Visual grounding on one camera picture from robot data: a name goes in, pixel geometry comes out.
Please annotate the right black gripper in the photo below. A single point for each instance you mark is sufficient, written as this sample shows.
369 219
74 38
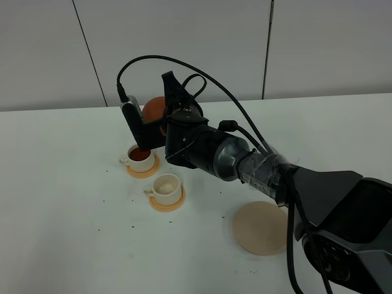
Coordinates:
190 141

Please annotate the brown clay teapot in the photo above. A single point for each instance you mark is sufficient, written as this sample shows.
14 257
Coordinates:
153 134

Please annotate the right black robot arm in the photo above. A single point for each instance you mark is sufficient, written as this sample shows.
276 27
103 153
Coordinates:
342 219

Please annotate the beige round teapot tray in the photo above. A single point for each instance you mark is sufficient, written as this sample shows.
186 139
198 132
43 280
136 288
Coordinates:
260 228

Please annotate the far white teacup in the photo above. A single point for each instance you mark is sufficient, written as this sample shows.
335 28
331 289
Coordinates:
138 160

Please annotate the white teacup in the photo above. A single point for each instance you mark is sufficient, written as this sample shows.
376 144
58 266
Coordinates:
138 160
165 189

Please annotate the far orange coaster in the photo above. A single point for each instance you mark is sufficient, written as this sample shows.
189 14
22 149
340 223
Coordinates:
145 174

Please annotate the orange coaster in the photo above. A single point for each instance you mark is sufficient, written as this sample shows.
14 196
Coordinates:
168 208
145 174

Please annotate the near white teacup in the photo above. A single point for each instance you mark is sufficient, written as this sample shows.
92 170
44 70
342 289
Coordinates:
165 189

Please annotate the near orange coaster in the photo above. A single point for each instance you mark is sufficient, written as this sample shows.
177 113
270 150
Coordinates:
168 208

